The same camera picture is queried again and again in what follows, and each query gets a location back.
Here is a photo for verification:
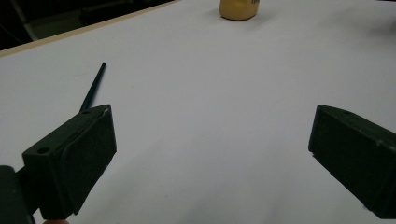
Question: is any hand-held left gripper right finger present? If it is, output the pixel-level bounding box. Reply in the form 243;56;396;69
307;104;396;219

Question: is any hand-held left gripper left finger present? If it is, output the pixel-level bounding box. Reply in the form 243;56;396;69
21;104;118;220

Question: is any black-handled makeup brush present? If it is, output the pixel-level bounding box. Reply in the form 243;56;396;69
78;62;107;113

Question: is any tan brush holder cup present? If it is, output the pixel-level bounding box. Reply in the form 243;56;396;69
219;0;260;21

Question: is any white table cover sheet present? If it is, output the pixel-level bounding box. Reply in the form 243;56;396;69
0;0;396;224

